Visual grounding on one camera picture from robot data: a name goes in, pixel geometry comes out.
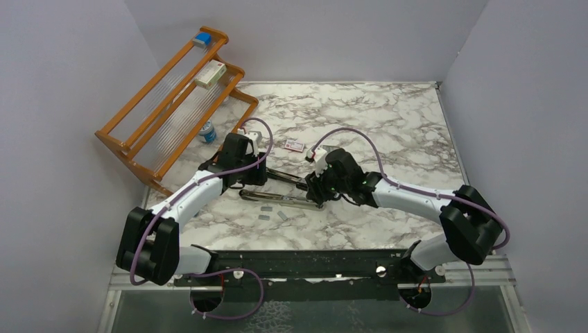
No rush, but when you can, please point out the red white staple box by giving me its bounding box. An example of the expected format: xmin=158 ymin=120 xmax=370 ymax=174
xmin=284 ymin=139 xmax=305 ymax=153

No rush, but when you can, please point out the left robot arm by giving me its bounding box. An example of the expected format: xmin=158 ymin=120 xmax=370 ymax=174
xmin=116 ymin=132 xmax=267 ymax=285

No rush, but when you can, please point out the blue grey eraser block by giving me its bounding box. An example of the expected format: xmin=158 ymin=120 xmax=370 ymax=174
xmin=191 ymin=32 xmax=212 ymax=49

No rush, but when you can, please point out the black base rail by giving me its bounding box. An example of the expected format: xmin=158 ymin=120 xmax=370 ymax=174
xmin=112 ymin=248 xmax=515 ymax=305

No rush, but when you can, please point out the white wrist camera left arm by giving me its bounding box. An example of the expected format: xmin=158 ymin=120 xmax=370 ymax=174
xmin=237 ymin=128 xmax=263 ymax=144

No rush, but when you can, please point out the orange wooden shelf rack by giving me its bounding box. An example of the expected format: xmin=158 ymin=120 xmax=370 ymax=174
xmin=95 ymin=26 xmax=259 ymax=196

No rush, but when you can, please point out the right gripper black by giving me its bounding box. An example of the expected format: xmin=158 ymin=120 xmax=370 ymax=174
xmin=304 ymin=160 xmax=350 ymax=205

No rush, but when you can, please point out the blue white jar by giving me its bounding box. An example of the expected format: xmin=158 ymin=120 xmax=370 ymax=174
xmin=198 ymin=121 xmax=217 ymax=144

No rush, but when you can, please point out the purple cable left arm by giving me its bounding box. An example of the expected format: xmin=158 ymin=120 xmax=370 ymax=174
xmin=129 ymin=117 xmax=275 ymax=321

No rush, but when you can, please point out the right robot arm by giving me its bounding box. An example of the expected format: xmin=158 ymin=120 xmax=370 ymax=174
xmin=305 ymin=148 xmax=504 ymax=282

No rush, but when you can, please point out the white red box on shelf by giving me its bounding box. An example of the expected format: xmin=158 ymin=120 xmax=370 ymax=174
xmin=193 ymin=60 xmax=227 ymax=89

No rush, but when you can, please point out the silver staple strip tray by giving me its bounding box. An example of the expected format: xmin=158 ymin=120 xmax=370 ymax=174
xmin=321 ymin=145 xmax=339 ymax=153

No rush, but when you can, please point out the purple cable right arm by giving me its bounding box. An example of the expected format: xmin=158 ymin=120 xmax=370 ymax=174
xmin=311 ymin=127 xmax=511 ymax=318

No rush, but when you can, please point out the black stapler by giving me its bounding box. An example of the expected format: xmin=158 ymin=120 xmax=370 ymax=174
xmin=266 ymin=168 xmax=308 ymax=191

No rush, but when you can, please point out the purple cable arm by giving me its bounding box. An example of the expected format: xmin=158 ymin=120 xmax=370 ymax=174
xmin=311 ymin=127 xmax=511 ymax=318
xmin=129 ymin=117 xmax=275 ymax=321

